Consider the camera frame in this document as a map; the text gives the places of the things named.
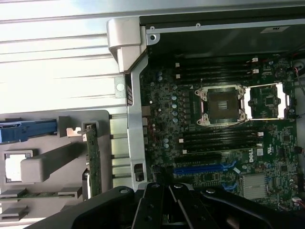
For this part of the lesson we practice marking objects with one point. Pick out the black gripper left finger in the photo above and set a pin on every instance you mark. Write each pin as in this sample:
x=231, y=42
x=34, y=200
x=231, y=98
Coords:
x=147, y=210

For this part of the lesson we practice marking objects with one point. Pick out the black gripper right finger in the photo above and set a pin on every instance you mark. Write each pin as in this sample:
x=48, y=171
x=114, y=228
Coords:
x=190, y=210

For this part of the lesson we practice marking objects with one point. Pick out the blue expansion slot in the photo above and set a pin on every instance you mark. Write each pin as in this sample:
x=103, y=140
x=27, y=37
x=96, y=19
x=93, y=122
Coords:
x=197, y=169

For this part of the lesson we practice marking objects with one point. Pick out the long black expansion slot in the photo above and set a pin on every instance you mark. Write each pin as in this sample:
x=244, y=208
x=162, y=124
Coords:
x=197, y=158

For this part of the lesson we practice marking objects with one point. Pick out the silver chipset heatsink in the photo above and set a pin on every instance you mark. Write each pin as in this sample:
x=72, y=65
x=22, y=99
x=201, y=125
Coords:
x=253, y=186

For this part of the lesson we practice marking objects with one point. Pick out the black RAM slot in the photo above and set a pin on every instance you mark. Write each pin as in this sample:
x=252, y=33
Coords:
x=214, y=65
x=214, y=71
x=214, y=76
x=219, y=134
x=214, y=59
x=219, y=139
x=219, y=144

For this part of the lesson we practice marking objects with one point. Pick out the CPU socket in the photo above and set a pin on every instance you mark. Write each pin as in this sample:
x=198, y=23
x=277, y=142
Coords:
x=221, y=105

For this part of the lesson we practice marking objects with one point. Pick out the green motherboard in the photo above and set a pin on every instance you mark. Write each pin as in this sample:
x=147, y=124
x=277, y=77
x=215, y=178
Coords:
x=286, y=152

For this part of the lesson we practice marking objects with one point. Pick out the open metal socket cover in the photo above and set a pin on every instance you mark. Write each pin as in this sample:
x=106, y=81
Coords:
x=249, y=105

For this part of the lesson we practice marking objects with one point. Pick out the thin metal locking lever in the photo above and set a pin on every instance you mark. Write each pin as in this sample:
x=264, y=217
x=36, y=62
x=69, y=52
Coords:
x=201, y=82

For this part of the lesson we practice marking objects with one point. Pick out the silver CPU chip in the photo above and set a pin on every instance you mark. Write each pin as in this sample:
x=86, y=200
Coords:
x=14, y=168

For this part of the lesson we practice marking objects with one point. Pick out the open black PC case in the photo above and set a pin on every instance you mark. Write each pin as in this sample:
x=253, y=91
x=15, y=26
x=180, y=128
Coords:
x=124, y=31

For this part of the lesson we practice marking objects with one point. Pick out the silver stop bracket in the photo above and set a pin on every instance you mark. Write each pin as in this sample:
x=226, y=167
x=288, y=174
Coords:
x=119, y=87

